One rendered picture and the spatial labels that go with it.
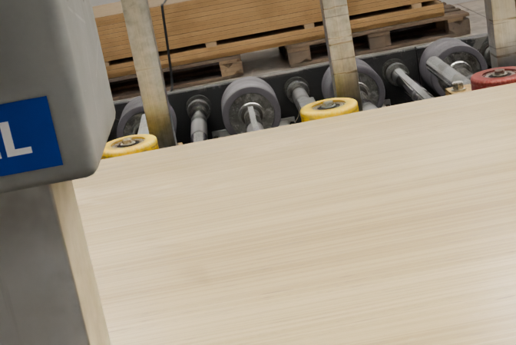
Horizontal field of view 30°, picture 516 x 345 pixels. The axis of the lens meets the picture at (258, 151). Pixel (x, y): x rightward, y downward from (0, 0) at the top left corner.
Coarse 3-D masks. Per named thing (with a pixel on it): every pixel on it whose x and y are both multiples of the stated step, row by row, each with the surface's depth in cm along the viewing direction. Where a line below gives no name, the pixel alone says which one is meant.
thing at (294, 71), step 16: (416, 48) 193; (320, 64) 194; (368, 64) 193; (416, 64) 194; (272, 80) 193; (320, 80) 194; (384, 80) 194; (416, 80) 195; (176, 96) 193; (192, 96) 193; (208, 96) 193; (320, 96) 194; (400, 96) 195; (176, 112) 194; (288, 112) 195; (208, 128) 195; (224, 128) 195
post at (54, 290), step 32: (32, 192) 29; (64, 192) 31; (0, 224) 29; (32, 224) 29; (64, 224) 30; (0, 256) 29; (32, 256) 29; (64, 256) 30; (0, 288) 30; (32, 288) 30; (64, 288) 30; (96, 288) 33; (0, 320) 30; (32, 320) 30; (64, 320) 30; (96, 320) 32
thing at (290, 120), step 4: (388, 100) 195; (384, 104) 194; (388, 104) 195; (280, 120) 195; (284, 120) 195; (288, 120) 195; (292, 120) 195; (280, 124) 192; (284, 124) 192; (212, 132) 195; (216, 132) 195; (220, 132) 195; (224, 132) 194; (216, 136) 194; (220, 136) 192; (224, 136) 191
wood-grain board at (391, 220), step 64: (320, 128) 124; (384, 128) 118; (448, 128) 114; (512, 128) 109; (128, 192) 112; (192, 192) 107; (256, 192) 103; (320, 192) 100; (384, 192) 96; (448, 192) 93; (512, 192) 90; (128, 256) 92; (192, 256) 89; (256, 256) 86; (320, 256) 84; (384, 256) 81; (448, 256) 79; (512, 256) 77; (128, 320) 78; (192, 320) 76; (256, 320) 74; (320, 320) 72; (384, 320) 70; (448, 320) 68; (512, 320) 67
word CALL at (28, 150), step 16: (0, 112) 26; (16, 112) 26; (32, 112) 26; (48, 112) 26; (0, 128) 26; (16, 128) 27; (32, 128) 27; (48, 128) 27; (0, 144) 27; (16, 144) 27; (32, 144) 27; (48, 144) 27; (0, 160) 27; (16, 160) 27; (32, 160) 27; (48, 160) 27; (0, 176) 27
